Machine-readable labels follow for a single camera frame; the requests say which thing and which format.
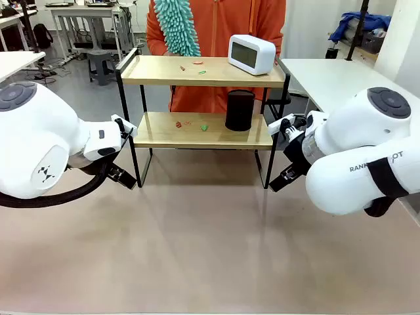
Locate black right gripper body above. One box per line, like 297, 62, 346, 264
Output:
282, 129, 312, 177

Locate black cylindrical cup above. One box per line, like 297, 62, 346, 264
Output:
224, 90, 256, 132

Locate white digital alarm clock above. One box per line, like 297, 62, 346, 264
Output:
227, 34, 277, 77

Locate teal microfiber duster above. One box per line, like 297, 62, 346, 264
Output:
153, 0, 201, 57

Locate two-tier wood metal shelf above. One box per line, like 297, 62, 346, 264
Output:
114, 47, 292, 190

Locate large white side table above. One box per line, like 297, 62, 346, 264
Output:
281, 58, 420, 112

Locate grey plastic stool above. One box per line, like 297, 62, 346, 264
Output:
86, 49, 116, 87

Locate dark plastic crate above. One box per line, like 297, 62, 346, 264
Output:
360, 28, 385, 53

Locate blue cloth pile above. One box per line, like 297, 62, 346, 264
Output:
328, 11, 392, 43

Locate black stand pole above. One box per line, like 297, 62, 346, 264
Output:
346, 0, 370, 62
20, 0, 42, 55

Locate person in orange hoodie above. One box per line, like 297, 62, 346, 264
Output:
146, 0, 287, 114

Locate black backpack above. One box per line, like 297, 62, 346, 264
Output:
32, 23, 54, 50

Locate white background desk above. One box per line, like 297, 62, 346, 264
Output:
44, 3, 124, 62
0, 9, 39, 53

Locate white far background desk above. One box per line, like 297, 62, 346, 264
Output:
0, 9, 39, 53

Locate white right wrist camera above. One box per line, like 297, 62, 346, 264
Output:
267, 112, 298, 136

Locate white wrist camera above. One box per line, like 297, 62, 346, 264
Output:
110, 114, 138, 140
267, 112, 298, 136

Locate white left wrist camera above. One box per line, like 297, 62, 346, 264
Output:
110, 114, 138, 140

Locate black braided cable sleeve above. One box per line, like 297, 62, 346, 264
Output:
0, 159, 111, 209

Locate black strap on arm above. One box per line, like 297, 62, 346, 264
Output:
365, 157, 410, 218

